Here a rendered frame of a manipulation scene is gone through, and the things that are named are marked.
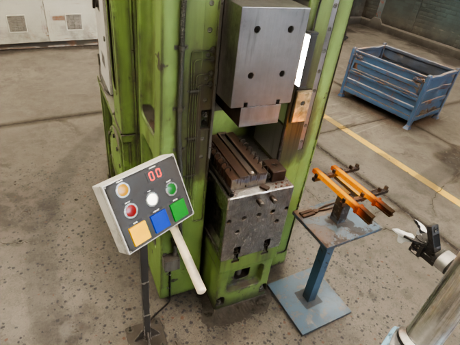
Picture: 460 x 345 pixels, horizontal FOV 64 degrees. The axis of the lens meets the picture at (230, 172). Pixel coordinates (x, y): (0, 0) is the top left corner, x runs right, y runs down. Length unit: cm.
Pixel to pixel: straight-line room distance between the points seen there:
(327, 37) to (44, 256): 224
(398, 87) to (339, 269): 302
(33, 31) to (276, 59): 544
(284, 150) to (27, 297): 179
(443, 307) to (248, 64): 109
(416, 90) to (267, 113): 368
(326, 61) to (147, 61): 88
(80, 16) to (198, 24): 525
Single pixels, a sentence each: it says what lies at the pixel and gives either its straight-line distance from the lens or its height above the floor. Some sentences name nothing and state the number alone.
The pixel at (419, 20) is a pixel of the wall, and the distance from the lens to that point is 1012.
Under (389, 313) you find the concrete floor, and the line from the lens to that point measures 279.
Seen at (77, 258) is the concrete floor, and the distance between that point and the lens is 278.
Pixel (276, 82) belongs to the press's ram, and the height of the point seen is 147.
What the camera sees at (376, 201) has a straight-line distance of 187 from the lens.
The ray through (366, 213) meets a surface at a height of 100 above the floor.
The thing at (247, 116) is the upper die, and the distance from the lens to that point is 162.
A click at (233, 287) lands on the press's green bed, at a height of 16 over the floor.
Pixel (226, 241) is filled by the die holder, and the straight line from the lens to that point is 196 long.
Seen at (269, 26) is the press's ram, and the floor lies 170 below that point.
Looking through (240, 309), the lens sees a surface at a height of 0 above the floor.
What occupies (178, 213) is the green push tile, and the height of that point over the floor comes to 100.
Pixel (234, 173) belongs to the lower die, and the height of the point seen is 98.
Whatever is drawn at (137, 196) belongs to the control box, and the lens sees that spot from 144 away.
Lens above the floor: 203
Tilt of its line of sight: 35 degrees down
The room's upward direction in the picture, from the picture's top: 7 degrees clockwise
